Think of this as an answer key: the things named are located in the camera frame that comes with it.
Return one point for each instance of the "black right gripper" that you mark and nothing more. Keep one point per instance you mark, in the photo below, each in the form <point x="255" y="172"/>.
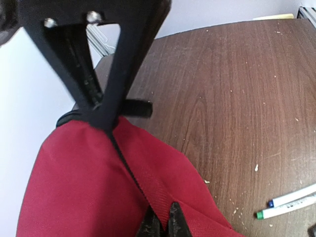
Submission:
<point x="58" y="29"/>

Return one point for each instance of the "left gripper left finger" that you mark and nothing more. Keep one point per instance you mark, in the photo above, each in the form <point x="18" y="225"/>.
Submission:
<point x="150" y="226"/>

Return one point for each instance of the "green capped marker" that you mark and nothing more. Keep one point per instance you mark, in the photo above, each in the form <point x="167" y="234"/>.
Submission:
<point x="286" y="208"/>

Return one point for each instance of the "front aluminium rail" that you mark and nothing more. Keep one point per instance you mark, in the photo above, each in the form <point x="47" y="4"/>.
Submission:
<point x="307" y="13"/>

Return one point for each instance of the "red student backpack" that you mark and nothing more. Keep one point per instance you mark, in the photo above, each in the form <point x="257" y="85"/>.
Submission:
<point x="86" y="183"/>

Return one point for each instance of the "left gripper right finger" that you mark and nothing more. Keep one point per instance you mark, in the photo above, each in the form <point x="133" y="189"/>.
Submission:
<point x="177" y="225"/>

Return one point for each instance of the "blue capped marker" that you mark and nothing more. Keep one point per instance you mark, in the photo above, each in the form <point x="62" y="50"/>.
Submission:
<point x="281" y="200"/>

